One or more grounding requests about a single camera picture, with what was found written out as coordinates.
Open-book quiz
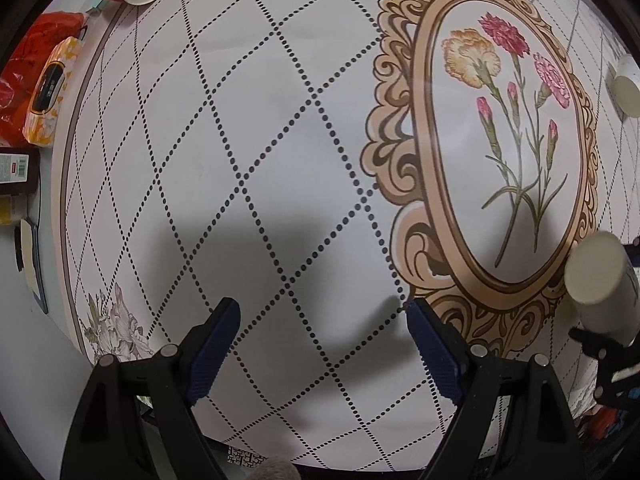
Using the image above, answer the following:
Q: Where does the red plastic bag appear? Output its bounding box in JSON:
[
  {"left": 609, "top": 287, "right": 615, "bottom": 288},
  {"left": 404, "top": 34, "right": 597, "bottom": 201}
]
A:
[{"left": 1, "top": 11, "right": 86, "bottom": 148}]

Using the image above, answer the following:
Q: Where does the white printed cup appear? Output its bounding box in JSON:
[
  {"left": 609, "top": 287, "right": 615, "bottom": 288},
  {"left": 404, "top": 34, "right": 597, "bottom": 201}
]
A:
[
  {"left": 605, "top": 54, "right": 640, "bottom": 118},
  {"left": 564, "top": 232, "right": 639, "bottom": 347}
]

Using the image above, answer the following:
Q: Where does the patterned white tablecloth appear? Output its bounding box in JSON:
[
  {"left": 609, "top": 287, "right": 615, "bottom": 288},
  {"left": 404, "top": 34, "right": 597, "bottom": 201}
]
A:
[{"left": 54, "top": 0, "right": 639, "bottom": 472}]

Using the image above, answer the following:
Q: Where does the orange tissue box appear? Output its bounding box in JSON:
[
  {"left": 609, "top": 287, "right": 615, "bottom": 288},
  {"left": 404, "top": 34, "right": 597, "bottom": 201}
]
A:
[{"left": 22, "top": 37, "right": 84, "bottom": 148}]

